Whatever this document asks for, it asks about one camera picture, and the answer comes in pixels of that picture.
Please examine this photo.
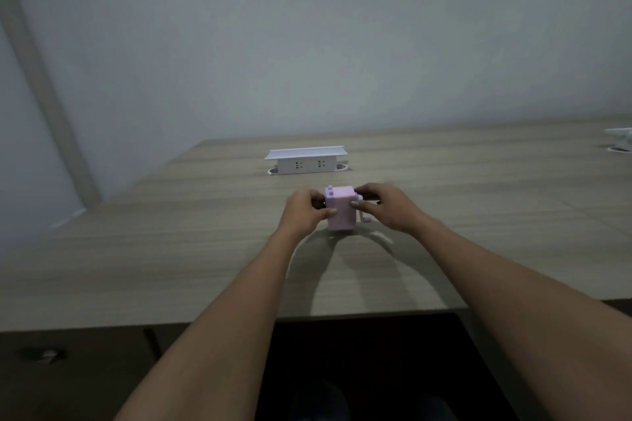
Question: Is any person's right hand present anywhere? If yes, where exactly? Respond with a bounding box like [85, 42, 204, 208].
[351, 182, 429, 236]

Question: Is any person's right forearm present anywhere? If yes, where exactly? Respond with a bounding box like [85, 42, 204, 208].
[414, 217, 632, 421]

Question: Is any wooden desk drawer cabinet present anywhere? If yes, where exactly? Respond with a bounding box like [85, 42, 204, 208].
[0, 324, 191, 421]

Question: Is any white pop-up power socket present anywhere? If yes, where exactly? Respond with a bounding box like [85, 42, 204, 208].
[264, 146, 352, 175]
[604, 128, 632, 154]

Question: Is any person's left hand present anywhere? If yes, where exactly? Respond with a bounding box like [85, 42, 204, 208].
[279, 189, 338, 236]

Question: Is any pink hand-crank pencil sharpener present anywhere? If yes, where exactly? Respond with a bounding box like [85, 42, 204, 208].
[324, 184, 372, 232]

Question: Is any person's shoe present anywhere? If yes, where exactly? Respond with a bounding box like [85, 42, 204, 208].
[289, 380, 349, 421]

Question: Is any person's left forearm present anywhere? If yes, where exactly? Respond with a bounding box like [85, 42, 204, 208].
[113, 227, 308, 421]

